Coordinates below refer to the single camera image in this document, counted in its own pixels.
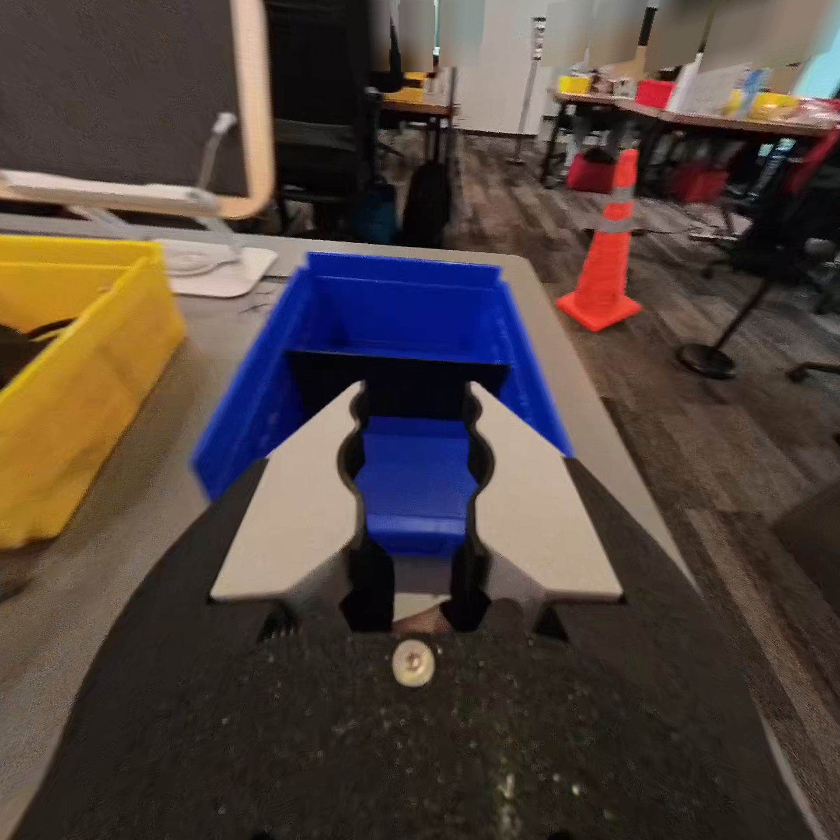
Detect black backpack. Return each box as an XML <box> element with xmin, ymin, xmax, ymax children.
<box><xmin>402</xmin><ymin>161</ymin><xmax>454</xmax><ymax>249</ymax></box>

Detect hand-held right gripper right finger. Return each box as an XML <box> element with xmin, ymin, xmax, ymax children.
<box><xmin>467</xmin><ymin>382</ymin><xmax>624</xmax><ymax>603</ymax></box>

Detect blue plastic bin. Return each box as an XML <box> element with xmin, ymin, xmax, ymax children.
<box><xmin>192</xmin><ymin>252</ymin><xmax>575</xmax><ymax>557</ymax></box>

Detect black thread scrap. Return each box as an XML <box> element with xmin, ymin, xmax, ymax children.
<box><xmin>238</xmin><ymin>276</ymin><xmax>290</xmax><ymax>315</ymax></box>

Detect red storage crate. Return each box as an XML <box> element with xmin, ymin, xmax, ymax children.
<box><xmin>566</xmin><ymin>147</ymin><xmax>618</xmax><ymax>194</ymax></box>

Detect black bin divider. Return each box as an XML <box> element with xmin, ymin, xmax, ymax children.
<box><xmin>285</xmin><ymin>351</ymin><xmax>509</xmax><ymax>421</ymax></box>

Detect black office chair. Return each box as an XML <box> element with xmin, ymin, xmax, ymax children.
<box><xmin>266</xmin><ymin>0</ymin><xmax>378</xmax><ymax>234</ymax></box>

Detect black floor stand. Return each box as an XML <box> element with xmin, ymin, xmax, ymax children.
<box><xmin>676</xmin><ymin>276</ymin><xmax>782</xmax><ymax>380</ymax></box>

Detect orange traffic cone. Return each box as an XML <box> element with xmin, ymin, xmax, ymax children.
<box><xmin>556</xmin><ymin>150</ymin><xmax>643</xmax><ymax>332</ymax></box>

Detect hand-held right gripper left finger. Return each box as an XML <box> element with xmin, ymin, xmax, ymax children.
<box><xmin>210</xmin><ymin>381</ymin><xmax>366</xmax><ymax>603</ymax></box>

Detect black tablet wooden frame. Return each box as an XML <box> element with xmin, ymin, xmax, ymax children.
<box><xmin>0</xmin><ymin>0</ymin><xmax>275</xmax><ymax>221</ymax></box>

